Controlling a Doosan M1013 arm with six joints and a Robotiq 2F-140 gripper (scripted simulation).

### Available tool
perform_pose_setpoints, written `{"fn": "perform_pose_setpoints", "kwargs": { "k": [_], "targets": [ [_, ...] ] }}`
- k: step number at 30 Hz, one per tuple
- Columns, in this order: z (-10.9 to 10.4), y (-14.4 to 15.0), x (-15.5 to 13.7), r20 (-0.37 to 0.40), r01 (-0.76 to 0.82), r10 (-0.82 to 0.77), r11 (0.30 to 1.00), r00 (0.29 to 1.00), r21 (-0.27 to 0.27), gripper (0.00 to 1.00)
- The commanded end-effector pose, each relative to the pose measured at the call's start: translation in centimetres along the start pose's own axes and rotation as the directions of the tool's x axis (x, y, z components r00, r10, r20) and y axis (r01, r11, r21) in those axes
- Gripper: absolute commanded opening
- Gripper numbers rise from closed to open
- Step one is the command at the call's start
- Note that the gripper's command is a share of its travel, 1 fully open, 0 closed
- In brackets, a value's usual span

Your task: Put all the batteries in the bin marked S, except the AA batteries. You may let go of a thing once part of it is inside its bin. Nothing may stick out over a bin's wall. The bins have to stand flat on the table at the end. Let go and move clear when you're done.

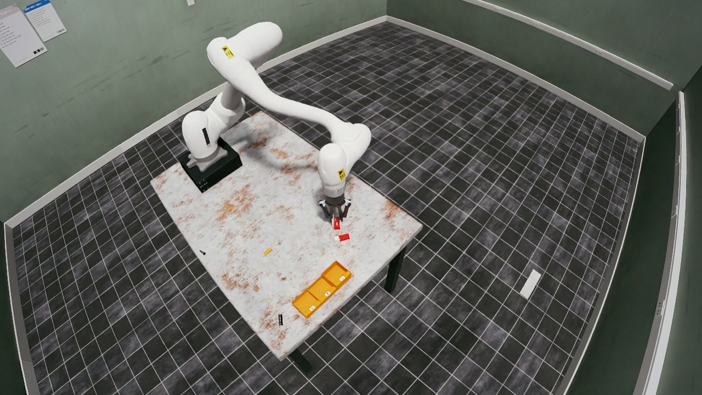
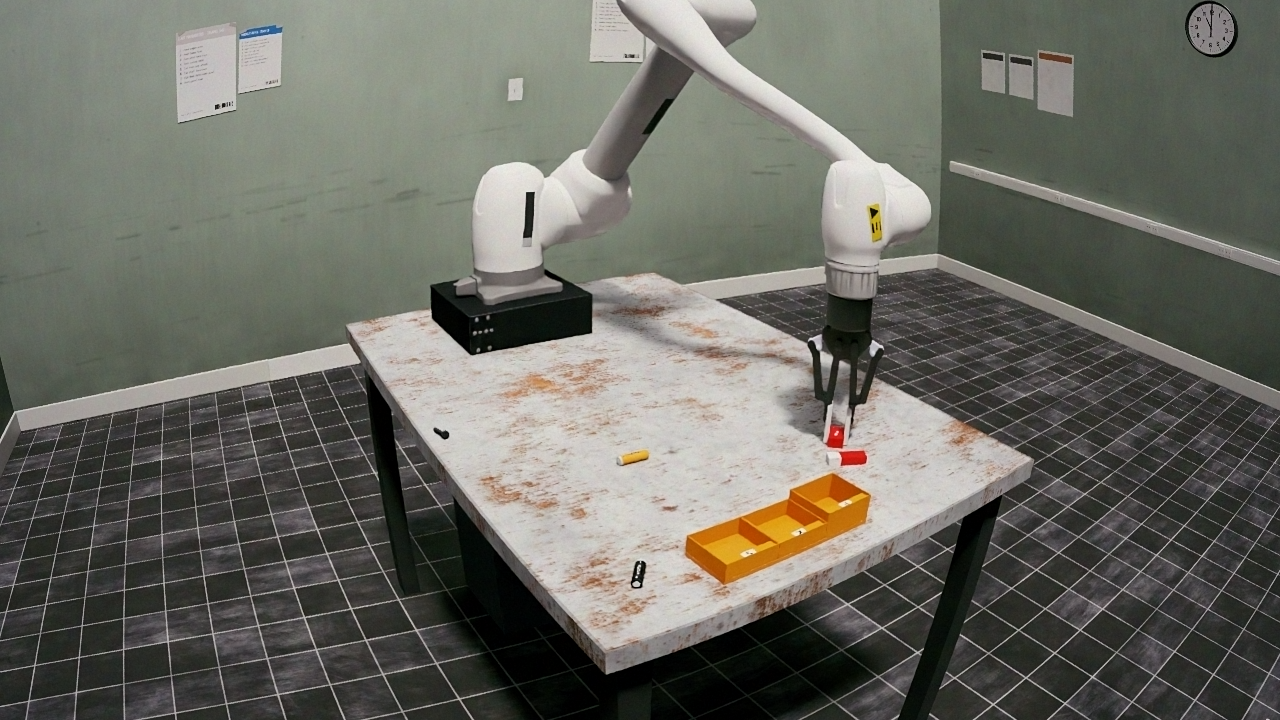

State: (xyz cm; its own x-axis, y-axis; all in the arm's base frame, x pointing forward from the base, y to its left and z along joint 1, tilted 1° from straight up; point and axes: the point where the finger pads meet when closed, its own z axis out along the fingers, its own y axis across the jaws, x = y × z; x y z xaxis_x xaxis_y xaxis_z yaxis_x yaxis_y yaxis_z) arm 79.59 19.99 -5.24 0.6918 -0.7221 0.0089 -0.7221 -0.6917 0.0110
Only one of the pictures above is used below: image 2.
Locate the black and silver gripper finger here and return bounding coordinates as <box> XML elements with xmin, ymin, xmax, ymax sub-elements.
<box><xmin>844</xmin><ymin>340</ymin><xmax>884</xmax><ymax>445</ymax></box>
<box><xmin>806</xmin><ymin>334</ymin><xmax>844</xmax><ymax>445</ymax></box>

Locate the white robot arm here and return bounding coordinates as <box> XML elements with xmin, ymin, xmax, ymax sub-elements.
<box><xmin>454</xmin><ymin>0</ymin><xmax>931</xmax><ymax>305</ymax></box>

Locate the orange three-compartment tray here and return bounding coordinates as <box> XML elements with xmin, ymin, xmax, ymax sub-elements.
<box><xmin>685</xmin><ymin>471</ymin><xmax>870</xmax><ymax>585</ymax></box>

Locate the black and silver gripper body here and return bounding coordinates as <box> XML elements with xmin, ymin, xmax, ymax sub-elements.
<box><xmin>822</xmin><ymin>293</ymin><xmax>873</xmax><ymax>360</ymax></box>

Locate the black battery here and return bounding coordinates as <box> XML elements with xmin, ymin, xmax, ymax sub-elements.
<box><xmin>631</xmin><ymin>559</ymin><xmax>646</xmax><ymax>589</ymax></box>

